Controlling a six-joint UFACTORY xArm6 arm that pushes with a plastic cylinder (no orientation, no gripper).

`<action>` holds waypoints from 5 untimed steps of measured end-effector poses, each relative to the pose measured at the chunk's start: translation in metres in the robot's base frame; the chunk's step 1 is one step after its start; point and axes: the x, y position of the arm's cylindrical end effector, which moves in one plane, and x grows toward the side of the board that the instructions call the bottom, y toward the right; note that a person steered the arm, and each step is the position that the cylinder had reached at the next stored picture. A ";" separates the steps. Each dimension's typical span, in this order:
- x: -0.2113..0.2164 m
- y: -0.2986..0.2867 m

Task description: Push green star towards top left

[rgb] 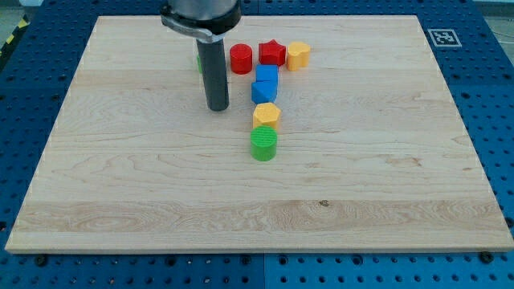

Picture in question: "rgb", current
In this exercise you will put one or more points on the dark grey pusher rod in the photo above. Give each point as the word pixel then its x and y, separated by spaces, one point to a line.
pixel 213 64

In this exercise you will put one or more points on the green star block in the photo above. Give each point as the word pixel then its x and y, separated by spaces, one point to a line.
pixel 199 64

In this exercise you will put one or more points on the red star block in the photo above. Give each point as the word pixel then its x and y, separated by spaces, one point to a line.
pixel 272 53

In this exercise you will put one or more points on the green cylinder block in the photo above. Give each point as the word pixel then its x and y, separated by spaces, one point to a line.
pixel 263 143

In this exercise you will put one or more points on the yellow pentagon block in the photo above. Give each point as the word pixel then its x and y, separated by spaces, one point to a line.
pixel 266 114

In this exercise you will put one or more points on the blue triangle block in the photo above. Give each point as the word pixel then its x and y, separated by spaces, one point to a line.
pixel 264 92

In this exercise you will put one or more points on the blue cube block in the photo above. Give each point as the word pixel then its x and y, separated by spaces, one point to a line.
pixel 267 73

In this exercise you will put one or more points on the light wooden board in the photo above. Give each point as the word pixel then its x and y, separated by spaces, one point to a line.
pixel 372 154

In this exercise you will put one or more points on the red cylinder block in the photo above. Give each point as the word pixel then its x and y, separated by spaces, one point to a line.
pixel 241 58

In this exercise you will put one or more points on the yellow heart block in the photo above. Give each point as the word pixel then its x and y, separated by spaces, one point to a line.
pixel 298 55

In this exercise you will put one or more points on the white fiducial marker tag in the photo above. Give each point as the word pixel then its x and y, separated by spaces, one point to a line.
pixel 442 37

